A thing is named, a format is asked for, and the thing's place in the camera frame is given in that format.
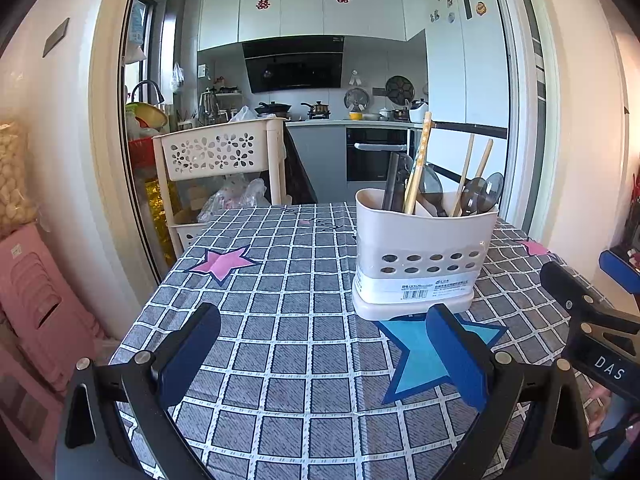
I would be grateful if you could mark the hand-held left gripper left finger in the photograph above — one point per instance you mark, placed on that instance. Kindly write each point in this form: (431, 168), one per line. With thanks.
(192, 350)

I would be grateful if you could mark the yellow green colander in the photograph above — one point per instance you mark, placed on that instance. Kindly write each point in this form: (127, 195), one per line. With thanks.
(147, 115)

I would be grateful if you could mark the white rice cooker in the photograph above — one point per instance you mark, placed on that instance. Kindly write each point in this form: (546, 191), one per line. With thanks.
(419, 111)

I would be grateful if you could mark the black range hood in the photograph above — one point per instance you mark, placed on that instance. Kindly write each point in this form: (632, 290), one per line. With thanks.
(295, 67)

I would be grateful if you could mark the pink plastic stool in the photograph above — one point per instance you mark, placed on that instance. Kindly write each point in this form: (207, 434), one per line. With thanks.
(40, 300)

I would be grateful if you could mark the white plastic bag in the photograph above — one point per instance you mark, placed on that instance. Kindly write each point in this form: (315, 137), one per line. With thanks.
(244, 114)

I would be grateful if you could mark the black multi-hole pan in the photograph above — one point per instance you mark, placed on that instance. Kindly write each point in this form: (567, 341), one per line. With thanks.
(400, 88)

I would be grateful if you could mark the hanging clear plastic bag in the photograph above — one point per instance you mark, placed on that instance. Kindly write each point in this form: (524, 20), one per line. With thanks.
(177, 77)

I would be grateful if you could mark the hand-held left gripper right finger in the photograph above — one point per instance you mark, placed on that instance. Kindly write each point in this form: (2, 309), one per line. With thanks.
(457, 355)

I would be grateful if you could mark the gold foil bundle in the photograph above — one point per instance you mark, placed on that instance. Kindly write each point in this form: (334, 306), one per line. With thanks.
(159, 215)

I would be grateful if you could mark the steel saucepan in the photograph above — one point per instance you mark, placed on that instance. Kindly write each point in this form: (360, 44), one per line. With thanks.
(401, 114)

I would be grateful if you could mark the black built-in oven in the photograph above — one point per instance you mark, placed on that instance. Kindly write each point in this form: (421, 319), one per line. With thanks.
(375, 160)

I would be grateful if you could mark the steel cooking pot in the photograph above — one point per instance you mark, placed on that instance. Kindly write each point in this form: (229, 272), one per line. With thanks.
(317, 110)

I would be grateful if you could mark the white wall cabinets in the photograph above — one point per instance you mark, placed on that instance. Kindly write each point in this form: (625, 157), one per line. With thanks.
(300, 15)

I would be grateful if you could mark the white plastic utensil holder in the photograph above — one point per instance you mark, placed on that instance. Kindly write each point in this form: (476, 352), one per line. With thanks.
(425, 280)

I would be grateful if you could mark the white refrigerator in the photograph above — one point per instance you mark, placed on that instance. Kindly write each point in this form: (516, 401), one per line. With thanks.
(475, 75)

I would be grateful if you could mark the round steel steamer rack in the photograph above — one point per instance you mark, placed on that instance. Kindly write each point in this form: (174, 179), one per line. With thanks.
(356, 99)

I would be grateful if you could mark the curved steel faucet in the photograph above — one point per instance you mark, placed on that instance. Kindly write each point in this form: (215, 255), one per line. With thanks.
(147, 85)

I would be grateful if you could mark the light wooden chopstick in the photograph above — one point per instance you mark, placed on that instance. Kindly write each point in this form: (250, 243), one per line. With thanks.
(485, 155)
(422, 150)

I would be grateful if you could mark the cooking pots on stove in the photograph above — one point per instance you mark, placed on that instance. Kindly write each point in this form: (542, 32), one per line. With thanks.
(272, 108)

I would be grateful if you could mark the cream perforated storage trolley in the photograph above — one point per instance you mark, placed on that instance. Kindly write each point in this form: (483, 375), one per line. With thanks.
(215, 152)

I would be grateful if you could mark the red plastic basin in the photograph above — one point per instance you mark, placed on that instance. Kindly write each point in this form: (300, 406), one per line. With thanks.
(141, 152)

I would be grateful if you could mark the white sliding door frame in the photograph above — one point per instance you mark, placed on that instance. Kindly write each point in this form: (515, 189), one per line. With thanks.
(522, 110)

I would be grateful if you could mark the person's right hand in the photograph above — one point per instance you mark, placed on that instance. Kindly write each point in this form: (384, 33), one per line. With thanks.
(599, 410)

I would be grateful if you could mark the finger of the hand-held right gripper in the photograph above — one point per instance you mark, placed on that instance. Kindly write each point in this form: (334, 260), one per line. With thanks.
(622, 270)
(575, 295)

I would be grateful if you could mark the bag of pale puffed snacks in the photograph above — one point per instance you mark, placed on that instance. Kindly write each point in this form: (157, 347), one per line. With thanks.
(15, 180)

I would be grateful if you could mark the clear printed plastic bags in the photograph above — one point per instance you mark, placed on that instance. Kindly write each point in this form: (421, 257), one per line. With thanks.
(235, 200)

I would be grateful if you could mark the grey kitchen base cabinet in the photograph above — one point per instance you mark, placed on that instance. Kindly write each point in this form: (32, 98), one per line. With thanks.
(325, 160)

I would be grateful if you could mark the grey checked tablecloth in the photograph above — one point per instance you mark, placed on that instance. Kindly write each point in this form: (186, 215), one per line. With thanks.
(300, 360)

